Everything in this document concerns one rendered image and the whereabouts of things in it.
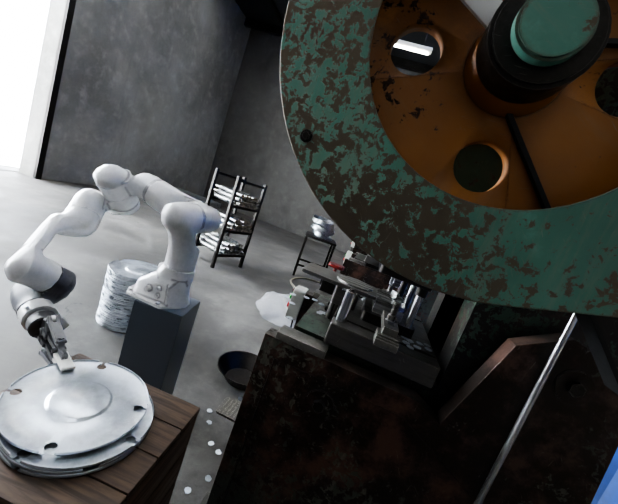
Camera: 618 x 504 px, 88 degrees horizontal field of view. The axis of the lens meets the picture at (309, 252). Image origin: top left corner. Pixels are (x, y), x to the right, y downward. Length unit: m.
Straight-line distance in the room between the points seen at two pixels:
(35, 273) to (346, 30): 1.03
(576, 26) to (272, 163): 7.77
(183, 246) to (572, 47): 1.09
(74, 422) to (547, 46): 1.08
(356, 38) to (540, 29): 0.27
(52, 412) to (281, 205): 7.38
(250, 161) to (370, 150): 7.87
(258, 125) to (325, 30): 7.89
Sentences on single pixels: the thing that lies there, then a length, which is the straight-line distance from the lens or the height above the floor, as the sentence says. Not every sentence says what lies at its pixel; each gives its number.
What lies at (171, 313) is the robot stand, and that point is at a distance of 1.26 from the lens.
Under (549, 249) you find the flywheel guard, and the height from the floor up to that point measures 1.05.
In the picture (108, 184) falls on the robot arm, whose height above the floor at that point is 0.80.
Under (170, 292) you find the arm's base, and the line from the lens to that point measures 1.27.
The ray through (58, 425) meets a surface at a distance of 0.93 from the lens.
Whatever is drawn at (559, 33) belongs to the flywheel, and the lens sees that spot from 0.62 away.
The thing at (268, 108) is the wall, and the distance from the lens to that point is 8.55.
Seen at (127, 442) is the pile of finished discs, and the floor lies 0.36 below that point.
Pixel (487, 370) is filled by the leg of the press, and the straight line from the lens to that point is 0.91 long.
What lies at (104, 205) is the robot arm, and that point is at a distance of 1.41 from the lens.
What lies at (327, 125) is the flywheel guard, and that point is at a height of 1.13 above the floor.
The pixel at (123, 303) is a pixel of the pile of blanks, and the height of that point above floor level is 0.16.
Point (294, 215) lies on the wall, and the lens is 7.93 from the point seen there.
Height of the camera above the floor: 1.00
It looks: 10 degrees down
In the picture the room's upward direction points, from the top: 19 degrees clockwise
